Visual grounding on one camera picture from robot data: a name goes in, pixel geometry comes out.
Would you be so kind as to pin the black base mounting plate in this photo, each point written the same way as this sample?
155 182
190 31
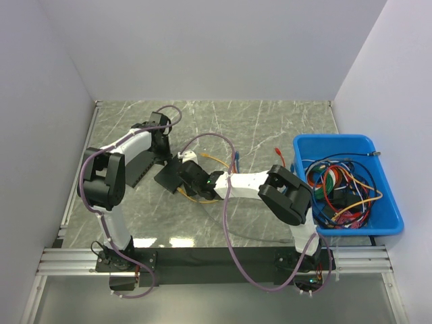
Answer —
203 265

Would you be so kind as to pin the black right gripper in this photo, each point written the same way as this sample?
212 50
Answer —
190 192

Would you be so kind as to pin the black network switch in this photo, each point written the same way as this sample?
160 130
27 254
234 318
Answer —
164 170

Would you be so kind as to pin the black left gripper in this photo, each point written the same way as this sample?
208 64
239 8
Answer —
166 156

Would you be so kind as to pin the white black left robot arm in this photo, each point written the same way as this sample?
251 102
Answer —
106 172

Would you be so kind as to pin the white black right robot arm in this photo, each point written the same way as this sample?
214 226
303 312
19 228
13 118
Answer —
286 196

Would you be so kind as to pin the blue plastic bin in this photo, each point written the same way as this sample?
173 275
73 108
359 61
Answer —
352 196

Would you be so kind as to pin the aluminium frame rail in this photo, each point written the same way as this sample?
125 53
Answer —
81 261

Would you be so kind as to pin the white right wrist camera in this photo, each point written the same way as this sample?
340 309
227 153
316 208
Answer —
188 156

